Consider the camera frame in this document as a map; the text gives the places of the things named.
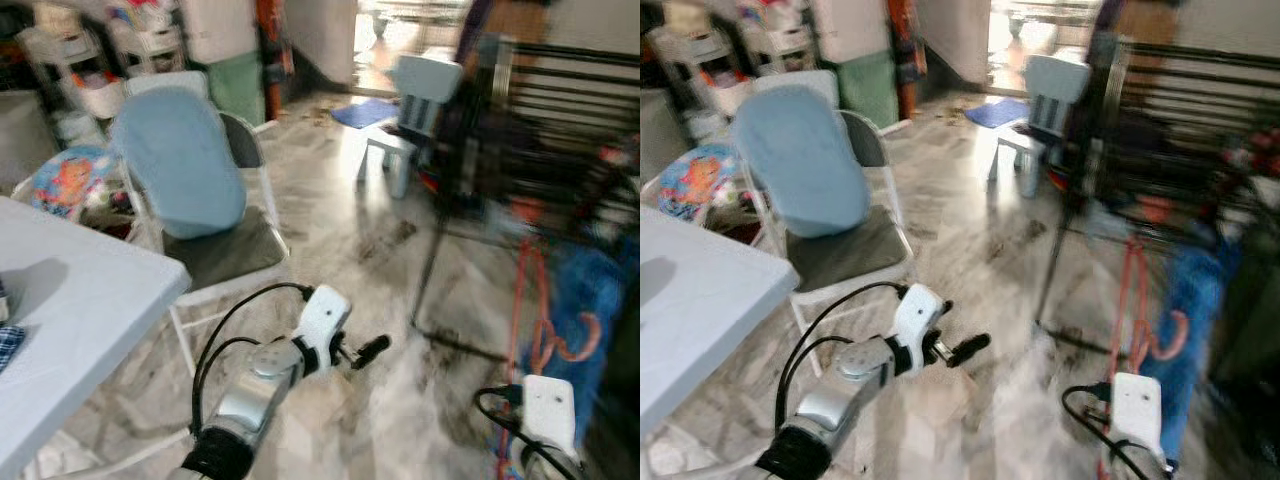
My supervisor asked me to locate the red black upright cleaner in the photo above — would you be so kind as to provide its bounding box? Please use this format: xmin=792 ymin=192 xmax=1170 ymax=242
xmin=255 ymin=0 xmax=293 ymax=123
xmin=888 ymin=0 xmax=923 ymax=121

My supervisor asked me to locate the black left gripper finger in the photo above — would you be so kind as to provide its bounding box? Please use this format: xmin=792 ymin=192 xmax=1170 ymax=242
xmin=948 ymin=334 xmax=993 ymax=367
xmin=348 ymin=336 xmax=393 ymax=369

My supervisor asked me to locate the light blue child chair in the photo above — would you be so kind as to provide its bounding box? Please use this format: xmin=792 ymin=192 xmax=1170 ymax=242
xmin=985 ymin=55 xmax=1091 ymax=199
xmin=355 ymin=55 xmax=463 ymax=199

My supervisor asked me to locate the white storage shelf rack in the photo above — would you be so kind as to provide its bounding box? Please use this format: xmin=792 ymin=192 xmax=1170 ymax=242
xmin=645 ymin=25 xmax=751 ymax=119
xmin=15 ymin=25 xmax=126 ymax=121

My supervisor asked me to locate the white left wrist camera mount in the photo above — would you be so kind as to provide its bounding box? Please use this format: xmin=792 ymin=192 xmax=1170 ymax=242
xmin=893 ymin=283 xmax=949 ymax=376
xmin=293 ymin=285 xmax=353 ymax=376

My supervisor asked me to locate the black metal drying rack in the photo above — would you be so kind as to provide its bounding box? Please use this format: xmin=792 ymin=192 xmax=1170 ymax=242
xmin=1035 ymin=35 xmax=1280 ymax=366
xmin=410 ymin=35 xmax=641 ymax=366

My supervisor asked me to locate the white folding table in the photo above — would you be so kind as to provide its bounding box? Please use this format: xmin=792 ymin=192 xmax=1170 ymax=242
xmin=640 ymin=205 xmax=801 ymax=471
xmin=0 ymin=195 xmax=191 ymax=480

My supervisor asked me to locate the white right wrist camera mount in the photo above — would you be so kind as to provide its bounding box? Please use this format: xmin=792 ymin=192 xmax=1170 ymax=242
xmin=520 ymin=375 xmax=578 ymax=461
xmin=1110 ymin=372 xmax=1166 ymax=466

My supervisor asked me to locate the grey seat folding chair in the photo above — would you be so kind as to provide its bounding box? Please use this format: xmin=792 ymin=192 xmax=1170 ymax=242
xmin=740 ymin=110 xmax=916 ymax=376
xmin=120 ymin=110 xmax=291 ymax=376

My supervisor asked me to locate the light blue chair cushion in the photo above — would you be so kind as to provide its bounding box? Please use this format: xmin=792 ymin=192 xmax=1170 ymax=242
xmin=730 ymin=85 xmax=869 ymax=239
xmin=110 ymin=85 xmax=248 ymax=241

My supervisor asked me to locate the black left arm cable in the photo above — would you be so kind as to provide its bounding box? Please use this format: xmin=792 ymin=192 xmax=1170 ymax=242
xmin=772 ymin=282 xmax=909 ymax=431
xmin=196 ymin=336 xmax=263 ymax=433
xmin=190 ymin=282 xmax=313 ymax=431
xmin=782 ymin=336 xmax=859 ymax=431

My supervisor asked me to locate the blue floor mat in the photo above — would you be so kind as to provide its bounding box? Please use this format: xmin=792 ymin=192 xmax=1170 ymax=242
xmin=963 ymin=97 xmax=1031 ymax=129
xmin=330 ymin=97 xmax=399 ymax=129

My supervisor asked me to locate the plain blue shirt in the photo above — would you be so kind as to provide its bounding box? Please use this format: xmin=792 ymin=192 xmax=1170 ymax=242
xmin=540 ymin=245 xmax=626 ymax=446
xmin=1140 ymin=245 xmax=1226 ymax=446

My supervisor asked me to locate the green board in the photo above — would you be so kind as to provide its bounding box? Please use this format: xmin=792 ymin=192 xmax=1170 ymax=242
xmin=205 ymin=50 xmax=266 ymax=126
xmin=838 ymin=50 xmax=898 ymax=126

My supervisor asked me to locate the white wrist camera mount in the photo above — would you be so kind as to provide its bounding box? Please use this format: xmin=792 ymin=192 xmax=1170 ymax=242
xmin=293 ymin=285 xmax=353 ymax=376
xmin=1110 ymin=372 xmax=1166 ymax=466
xmin=893 ymin=283 xmax=949 ymax=376
xmin=520 ymin=375 xmax=578 ymax=461

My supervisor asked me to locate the blue plaid shirt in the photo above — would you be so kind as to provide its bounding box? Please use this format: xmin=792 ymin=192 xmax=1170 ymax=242
xmin=0 ymin=280 xmax=26 ymax=376

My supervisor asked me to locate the pink clothes hanger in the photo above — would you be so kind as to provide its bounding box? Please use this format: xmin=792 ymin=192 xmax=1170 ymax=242
xmin=1095 ymin=235 xmax=1191 ymax=480
xmin=495 ymin=235 xmax=604 ymax=480

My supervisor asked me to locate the cartoon print bag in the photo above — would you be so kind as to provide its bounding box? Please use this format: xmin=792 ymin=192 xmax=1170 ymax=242
xmin=655 ymin=143 xmax=746 ymax=223
xmin=28 ymin=145 xmax=126 ymax=219

